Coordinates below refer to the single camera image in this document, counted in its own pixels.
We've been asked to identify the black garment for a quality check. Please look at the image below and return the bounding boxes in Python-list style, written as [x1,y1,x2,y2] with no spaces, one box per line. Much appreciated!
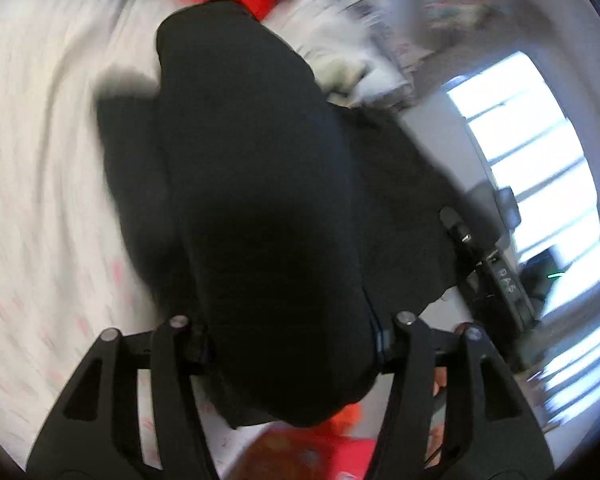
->
[96,0,486,428]

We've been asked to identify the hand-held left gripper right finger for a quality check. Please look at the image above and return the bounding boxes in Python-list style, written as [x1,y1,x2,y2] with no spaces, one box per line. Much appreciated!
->
[365,310,556,480]

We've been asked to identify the pink floral bed sheet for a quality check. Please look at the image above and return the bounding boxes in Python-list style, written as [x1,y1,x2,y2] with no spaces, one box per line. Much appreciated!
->
[0,0,241,468]

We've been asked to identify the red printed cloth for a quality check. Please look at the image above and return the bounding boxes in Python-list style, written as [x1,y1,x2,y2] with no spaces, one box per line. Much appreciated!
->
[232,402,381,480]

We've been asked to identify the white duvet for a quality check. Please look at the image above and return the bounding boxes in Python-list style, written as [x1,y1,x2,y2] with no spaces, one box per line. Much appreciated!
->
[280,0,413,108]

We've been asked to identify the window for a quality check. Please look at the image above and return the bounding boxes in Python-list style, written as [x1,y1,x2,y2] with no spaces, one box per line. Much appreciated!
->
[446,51,600,413]

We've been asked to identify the dark device with green light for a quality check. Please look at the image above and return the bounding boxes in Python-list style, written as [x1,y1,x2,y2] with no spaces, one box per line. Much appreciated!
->
[520,244,567,306]

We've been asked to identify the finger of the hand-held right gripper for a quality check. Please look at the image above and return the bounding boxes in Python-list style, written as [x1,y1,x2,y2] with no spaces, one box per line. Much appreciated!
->
[439,205,487,263]

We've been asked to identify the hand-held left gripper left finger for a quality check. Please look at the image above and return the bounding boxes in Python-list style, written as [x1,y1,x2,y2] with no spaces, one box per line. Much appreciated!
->
[27,314,222,480]

